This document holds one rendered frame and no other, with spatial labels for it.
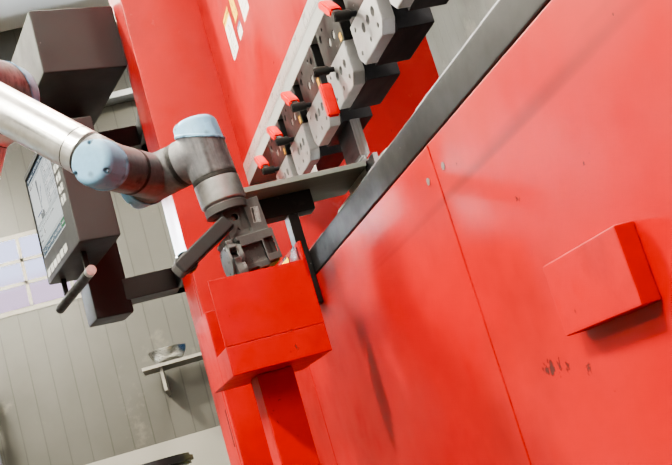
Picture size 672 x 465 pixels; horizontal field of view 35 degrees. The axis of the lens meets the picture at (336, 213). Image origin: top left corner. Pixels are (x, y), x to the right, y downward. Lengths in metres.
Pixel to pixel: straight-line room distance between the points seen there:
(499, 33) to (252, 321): 0.73
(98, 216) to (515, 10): 2.07
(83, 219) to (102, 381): 7.77
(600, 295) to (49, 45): 2.40
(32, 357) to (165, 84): 7.99
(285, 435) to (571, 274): 0.79
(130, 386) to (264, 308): 9.03
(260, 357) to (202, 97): 1.45
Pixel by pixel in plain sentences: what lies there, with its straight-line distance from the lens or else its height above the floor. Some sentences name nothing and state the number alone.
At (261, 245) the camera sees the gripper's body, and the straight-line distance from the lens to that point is 1.68.
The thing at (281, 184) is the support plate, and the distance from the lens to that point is 1.90.
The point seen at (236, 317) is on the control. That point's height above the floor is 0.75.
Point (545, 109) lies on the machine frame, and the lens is 1.00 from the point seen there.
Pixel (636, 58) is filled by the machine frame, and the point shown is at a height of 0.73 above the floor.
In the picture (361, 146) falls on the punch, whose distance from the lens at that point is 2.00.
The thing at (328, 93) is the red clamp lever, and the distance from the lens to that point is 1.89.
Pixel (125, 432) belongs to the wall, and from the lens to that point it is 10.61.
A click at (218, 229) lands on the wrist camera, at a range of 1.67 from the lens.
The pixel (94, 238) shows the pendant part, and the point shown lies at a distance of 2.93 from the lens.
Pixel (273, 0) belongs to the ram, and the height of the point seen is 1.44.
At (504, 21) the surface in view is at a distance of 1.05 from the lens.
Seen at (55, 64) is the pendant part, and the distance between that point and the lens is 3.13.
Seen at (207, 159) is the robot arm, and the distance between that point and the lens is 1.69.
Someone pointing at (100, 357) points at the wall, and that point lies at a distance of 10.70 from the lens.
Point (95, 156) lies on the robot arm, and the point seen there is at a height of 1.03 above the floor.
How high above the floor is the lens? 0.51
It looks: 12 degrees up
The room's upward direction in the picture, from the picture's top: 17 degrees counter-clockwise
